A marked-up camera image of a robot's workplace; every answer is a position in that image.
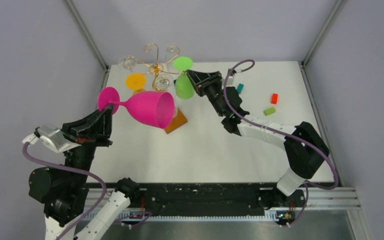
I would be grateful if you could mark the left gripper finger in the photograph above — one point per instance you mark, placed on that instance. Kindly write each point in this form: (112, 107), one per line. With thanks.
(98, 123)

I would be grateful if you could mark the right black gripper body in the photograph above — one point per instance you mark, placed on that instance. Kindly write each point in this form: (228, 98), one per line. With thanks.
(214, 91)

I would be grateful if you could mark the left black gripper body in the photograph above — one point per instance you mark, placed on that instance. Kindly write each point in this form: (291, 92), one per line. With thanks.
(89, 140)

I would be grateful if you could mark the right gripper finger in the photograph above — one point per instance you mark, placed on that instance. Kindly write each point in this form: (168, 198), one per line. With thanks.
(197, 79)
(212, 76)

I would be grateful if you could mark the green plastic goblet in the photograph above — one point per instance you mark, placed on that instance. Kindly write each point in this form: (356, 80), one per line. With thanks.
(183, 87)

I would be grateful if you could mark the clear stemmed wine glass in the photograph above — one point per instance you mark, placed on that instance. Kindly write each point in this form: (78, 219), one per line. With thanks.
(163, 82)

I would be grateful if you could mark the gold wire wine glass rack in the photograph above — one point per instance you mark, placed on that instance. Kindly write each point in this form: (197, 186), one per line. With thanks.
(156, 68)

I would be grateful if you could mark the pink plastic goblet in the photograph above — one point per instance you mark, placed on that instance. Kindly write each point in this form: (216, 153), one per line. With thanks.
(152, 108)

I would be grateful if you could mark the orange plastic goblet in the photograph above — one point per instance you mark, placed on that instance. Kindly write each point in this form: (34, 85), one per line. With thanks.
(136, 82)

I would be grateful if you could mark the clear tall flute glass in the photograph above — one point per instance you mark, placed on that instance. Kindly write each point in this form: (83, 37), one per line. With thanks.
(127, 63)

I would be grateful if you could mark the clear short wine glass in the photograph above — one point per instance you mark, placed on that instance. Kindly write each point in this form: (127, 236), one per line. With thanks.
(172, 51)

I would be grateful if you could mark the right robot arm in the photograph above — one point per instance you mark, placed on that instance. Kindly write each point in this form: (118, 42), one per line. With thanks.
(304, 147)

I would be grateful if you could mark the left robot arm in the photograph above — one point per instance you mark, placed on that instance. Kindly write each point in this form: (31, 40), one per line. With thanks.
(62, 188)

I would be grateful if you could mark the teal block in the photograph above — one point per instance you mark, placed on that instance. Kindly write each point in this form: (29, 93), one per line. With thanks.
(240, 88)

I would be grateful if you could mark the lime green block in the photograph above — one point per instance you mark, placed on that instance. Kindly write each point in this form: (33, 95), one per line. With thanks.
(269, 111)

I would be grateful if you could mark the orange-red block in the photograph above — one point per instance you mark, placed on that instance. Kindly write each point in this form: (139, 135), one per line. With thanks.
(274, 98)

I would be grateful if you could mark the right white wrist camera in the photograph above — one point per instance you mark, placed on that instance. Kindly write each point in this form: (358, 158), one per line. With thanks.
(230, 77)

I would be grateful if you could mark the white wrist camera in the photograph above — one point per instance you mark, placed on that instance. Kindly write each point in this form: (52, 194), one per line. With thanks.
(52, 138)
(230, 77)

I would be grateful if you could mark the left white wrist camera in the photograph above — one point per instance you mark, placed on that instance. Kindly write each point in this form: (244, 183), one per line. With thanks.
(52, 138)

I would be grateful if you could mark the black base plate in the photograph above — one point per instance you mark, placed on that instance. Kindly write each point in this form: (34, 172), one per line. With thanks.
(213, 199)

